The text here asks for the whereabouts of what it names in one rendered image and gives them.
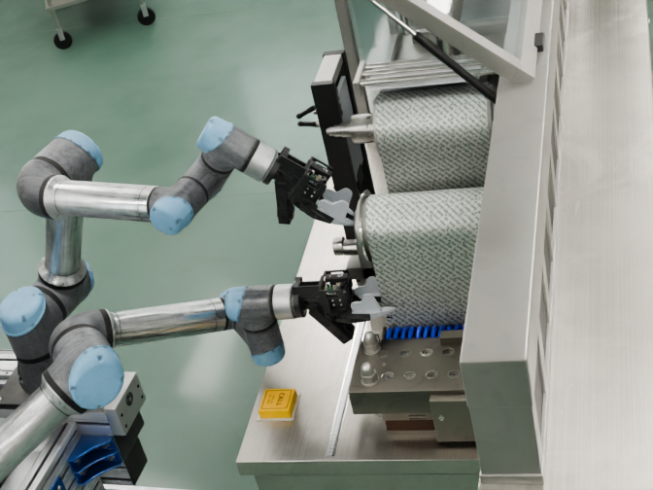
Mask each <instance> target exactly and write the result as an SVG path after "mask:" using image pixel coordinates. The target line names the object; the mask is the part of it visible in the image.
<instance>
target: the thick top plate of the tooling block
mask: <svg viewBox="0 0 653 490"><path fill-rule="evenodd" d="M362 342H363V340H361V343H360V347H359V351H358V355H357V358H356V362H355V367H354V371H353V375H352V379H351V383H350V387H349V391H348V395H349V398H350V402H351V406H352V409H353V413H354V414H392V413H431V409H430V395H451V394H464V384H463V378H462V373H461V367H460V355H461V349H462V345H461V344H443V345H441V344H440V339H439V337H433V338H406V339H381V343H379V344H380V346H381V350H380V352H378V353H377V354H375V355H366V354H365V353H364V352H363V344H362ZM365 362H369V363H371V364H372V365H373V367H374V369H375V370H376V372H377V375H378V377H379V381H378V383H377V384H375V385H373V386H369V387H367V386H363V385H362V384H361V365H362V364H363V363H365Z"/></svg>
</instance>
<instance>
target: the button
mask: <svg viewBox="0 0 653 490"><path fill-rule="evenodd" d="M296 399H297V393H296V390H295V389H265V391H264V394H263V397H262V400H261V403H260V406H259V410H258V413H259V417H260V418H292V412H293V409H294V405H295V402H296Z"/></svg>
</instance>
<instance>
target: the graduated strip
mask: <svg viewBox="0 0 653 490"><path fill-rule="evenodd" d="M366 324H367V321H365V322H360V323H358V325H357V329H356V333H355V337H354V341H353V345H352V349H351V353H350V357H349V361H348V365H347V368H346V372H345V376H344V380H343V384H342V388H341V392H340V396H339V400H338V404H337V407H336V411H335V415H334V419H333V423H332V427H331V431H330V435H329V439H328V443H327V447H326V455H325V457H335V454H336V449H337V445H338V441H339V438H340V434H341V429H342V425H343V421H344V417H345V413H346V409H347V404H348V400H349V395H348V391H349V387H350V383H351V379H352V375H353V371H354V367H355V362H356V358H357V355H358V351H359V347H360V343H361V340H363V336H364V332H365V328H366Z"/></svg>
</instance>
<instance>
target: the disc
mask: <svg viewBox="0 0 653 490"><path fill-rule="evenodd" d="M370 195H371V192H370V191H369V190H364V191H363V192H362V194H361V200H360V209H359V226H360V237H361V246H362V250H363V253H364V256H365V258H366V259H367V260H368V261H369V262H372V258H371V254H370V253H369V252H368V250H367V247H366V244H365V239H364V232H363V206H364V203H365V200H366V199H367V198H368V197H369V196H370Z"/></svg>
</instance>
